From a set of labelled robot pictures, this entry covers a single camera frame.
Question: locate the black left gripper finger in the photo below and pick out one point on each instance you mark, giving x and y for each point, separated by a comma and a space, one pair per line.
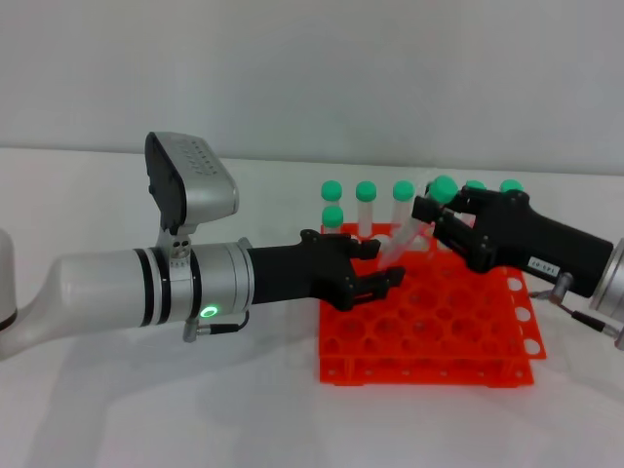
385, 280
365, 248

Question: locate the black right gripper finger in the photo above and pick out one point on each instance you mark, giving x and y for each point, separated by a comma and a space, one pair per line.
425, 209
470, 201

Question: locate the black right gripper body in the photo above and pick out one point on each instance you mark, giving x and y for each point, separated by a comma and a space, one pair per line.
526, 239

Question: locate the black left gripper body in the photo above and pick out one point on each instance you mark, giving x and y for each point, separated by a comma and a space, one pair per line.
302, 273

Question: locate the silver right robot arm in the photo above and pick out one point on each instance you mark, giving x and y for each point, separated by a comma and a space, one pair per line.
612, 287

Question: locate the orange test tube rack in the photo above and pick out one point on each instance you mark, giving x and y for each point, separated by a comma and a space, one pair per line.
429, 336

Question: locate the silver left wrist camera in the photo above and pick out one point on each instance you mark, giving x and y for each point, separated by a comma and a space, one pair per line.
209, 195

